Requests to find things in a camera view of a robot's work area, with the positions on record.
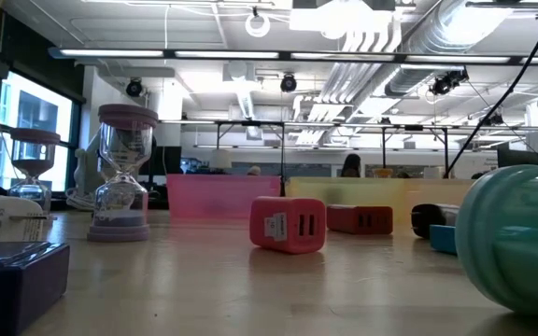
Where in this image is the small white cube adapter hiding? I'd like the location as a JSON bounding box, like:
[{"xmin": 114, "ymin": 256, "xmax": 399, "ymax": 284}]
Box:
[{"xmin": 410, "ymin": 203, "xmax": 460, "ymax": 240}]

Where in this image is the teal rectangular box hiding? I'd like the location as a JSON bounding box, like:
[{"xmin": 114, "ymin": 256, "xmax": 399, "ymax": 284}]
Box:
[{"xmin": 429, "ymin": 224, "xmax": 460, "ymax": 256}]

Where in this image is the lavender hourglass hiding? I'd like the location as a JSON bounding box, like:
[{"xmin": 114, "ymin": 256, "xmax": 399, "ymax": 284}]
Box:
[
  {"xmin": 86, "ymin": 103, "xmax": 160, "ymax": 243},
  {"xmin": 7, "ymin": 128, "xmax": 63, "ymax": 220}
]

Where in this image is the teal hourglass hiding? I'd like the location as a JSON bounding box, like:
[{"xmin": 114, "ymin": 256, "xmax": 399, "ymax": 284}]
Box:
[{"xmin": 454, "ymin": 164, "xmax": 538, "ymax": 318}]

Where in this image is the pink red USB charger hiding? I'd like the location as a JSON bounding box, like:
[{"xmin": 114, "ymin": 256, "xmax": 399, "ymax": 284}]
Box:
[{"xmin": 248, "ymin": 196, "xmax": 327, "ymax": 256}]

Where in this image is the white lamp shade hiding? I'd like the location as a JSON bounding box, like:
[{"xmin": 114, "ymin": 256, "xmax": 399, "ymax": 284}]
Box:
[{"xmin": 208, "ymin": 148, "xmax": 233, "ymax": 170}]

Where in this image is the pink translucent plastic bin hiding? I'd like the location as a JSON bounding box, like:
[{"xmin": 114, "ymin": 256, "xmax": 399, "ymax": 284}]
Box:
[{"xmin": 165, "ymin": 174, "xmax": 282, "ymax": 220}]

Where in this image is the yellow translucent plastic bin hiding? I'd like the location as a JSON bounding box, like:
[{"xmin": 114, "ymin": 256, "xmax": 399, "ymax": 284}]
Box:
[{"xmin": 283, "ymin": 176, "xmax": 406, "ymax": 224}]

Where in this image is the black round ceiling speaker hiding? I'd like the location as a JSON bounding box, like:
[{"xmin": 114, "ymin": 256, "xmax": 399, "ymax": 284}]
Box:
[
  {"xmin": 124, "ymin": 77, "xmax": 145, "ymax": 98},
  {"xmin": 279, "ymin": 73, "xmax": 298, "ymax": 93}
]

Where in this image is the dark red charger block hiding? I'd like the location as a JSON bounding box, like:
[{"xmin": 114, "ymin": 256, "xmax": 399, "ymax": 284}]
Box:
[{"xmin": 326, "ymin": 204, "xmax": 394, "ymax": 236}]

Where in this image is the black computer monitor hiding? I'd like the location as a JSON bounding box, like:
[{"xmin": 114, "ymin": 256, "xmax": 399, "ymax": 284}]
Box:
[
  {"xmin": 154, "ymin": 145, "xmax": 183, "ymax": 186},
  {"xmin": 496, "ymin": 147, "xmax": 538, "ymax": 168}
]

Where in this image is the overhead LED light bar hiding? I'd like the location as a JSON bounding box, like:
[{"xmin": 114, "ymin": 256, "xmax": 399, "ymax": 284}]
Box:
[{"xmin": 47, "ymin": 45, "xmax": 538, "ymax": 66}]

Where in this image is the orange translucent plastic bin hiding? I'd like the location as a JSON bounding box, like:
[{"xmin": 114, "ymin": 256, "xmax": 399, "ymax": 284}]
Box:
[{"xmin": 403, "ymin": 178, "xmax": 478, "ymax": 212}]

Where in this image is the large window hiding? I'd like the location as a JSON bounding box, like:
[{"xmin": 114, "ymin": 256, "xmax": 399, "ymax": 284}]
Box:
[{"xmin": 0, "ymin": 69, "xmax": 81, "ymax": 192}]

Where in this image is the dark purple rectangular box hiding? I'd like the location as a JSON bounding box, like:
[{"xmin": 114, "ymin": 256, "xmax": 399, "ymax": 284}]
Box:
[{"xmin": 0, "ymin": 241, "xmax": 71, "ymax": 336}]

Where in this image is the black workstation frame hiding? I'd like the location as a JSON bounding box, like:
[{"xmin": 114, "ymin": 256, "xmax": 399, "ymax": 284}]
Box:
[
  {"xmin": 215, "ymin": 119, "xmax": 285, "ymax": 177},
  {"xmin": 380, "ymin": 124, "xmax": 450, "ymax": 178}
]

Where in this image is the white ceiling ring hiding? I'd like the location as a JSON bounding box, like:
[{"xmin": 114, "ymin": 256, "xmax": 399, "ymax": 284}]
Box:
[{"xmin": 244, "ymin": 11, "xmax": 272, "ymax": 38}]

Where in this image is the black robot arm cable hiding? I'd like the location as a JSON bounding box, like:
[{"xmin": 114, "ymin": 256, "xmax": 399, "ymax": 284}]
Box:
[{"xmin": 442, "ymin": 0, "xmax": 538, "ymax": 180}]

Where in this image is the black ceiling camera mount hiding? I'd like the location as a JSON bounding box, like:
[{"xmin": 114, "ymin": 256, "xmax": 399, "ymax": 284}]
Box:
[{"xmin": 428, "ymin": 68, "xmax": 470, "ymax": 97}]

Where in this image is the silver ventilation duct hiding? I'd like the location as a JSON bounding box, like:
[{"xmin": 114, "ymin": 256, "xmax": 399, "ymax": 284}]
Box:
[{"xmin": 383, "ymin": 0, "xmax": 516, "ymax": 97}]

